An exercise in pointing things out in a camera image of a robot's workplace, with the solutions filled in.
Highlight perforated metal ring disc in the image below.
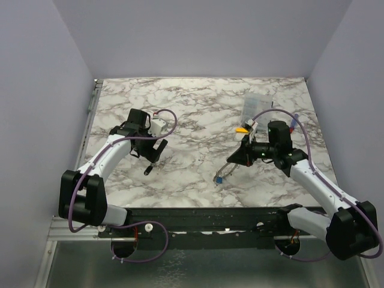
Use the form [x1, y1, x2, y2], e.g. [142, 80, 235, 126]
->
[214, 163, 239, 180]

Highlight keys with blue tag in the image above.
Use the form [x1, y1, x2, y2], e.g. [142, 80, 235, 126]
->
[144, 163, 157, 176]

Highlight blue plastic key tag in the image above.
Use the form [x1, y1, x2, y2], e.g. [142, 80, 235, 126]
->
[214, 176, 223, 184]

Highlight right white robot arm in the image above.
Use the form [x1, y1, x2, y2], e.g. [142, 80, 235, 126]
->
[227, 121, 379, 260]

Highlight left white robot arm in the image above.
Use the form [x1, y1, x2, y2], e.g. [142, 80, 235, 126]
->
[58, 109, 168, 237]

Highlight blue red screwdriver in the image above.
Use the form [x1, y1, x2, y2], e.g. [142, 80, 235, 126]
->
[289, 113, 299, 133]

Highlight clear plastic organizer box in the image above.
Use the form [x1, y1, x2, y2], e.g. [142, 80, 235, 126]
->
[241, 92, 274, 131]

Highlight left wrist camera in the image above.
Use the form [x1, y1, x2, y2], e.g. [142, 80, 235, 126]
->
[148, 118, 168, 137]

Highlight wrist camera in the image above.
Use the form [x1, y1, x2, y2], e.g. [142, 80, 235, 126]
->
[242, 119, 258, 143]
[148, 118, 168, 137]

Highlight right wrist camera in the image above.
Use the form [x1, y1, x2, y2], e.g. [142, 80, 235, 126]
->
[242, 119, 258, 143]

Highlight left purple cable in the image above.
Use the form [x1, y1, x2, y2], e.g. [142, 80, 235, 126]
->
[68, 109, 178, 264]

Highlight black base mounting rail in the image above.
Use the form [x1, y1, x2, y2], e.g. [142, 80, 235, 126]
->
[98, 206, 313, 250]

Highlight aluminium frame rail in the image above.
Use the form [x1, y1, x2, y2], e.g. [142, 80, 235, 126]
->
[35, 78, 104, 288]

